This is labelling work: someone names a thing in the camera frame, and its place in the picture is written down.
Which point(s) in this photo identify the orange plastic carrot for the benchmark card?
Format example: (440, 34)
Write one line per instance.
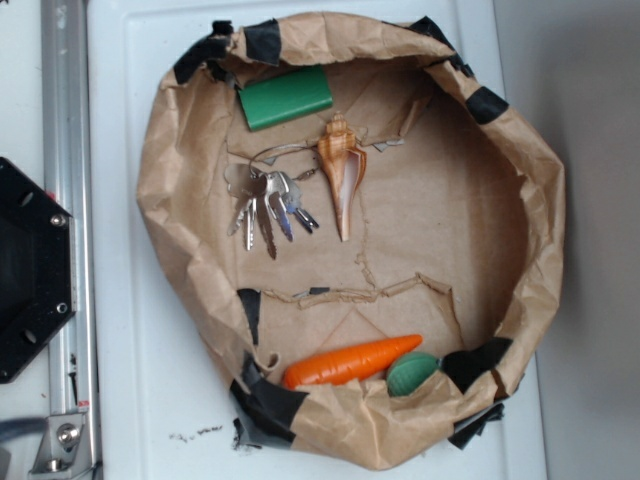
(356, 362)

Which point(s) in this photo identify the green ribbed ball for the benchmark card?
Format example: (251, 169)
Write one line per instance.
(409, 371)

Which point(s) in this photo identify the aluminium extrusion rail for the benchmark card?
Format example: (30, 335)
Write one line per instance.
(73, 365)

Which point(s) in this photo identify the brown paper bag bin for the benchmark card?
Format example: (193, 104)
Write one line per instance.
(457, 235)

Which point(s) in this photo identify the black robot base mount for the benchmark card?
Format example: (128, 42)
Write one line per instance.
(36, 274)

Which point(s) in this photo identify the silver key bunch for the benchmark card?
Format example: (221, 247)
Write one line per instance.
(265, 199)

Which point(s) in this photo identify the green rectangular block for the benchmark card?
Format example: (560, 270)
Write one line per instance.
(286, 97)

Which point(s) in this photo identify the metal corner bracket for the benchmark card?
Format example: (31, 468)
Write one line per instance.
(64, 451)

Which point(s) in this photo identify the tan spiral seashell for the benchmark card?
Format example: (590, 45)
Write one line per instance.
(344, 164)

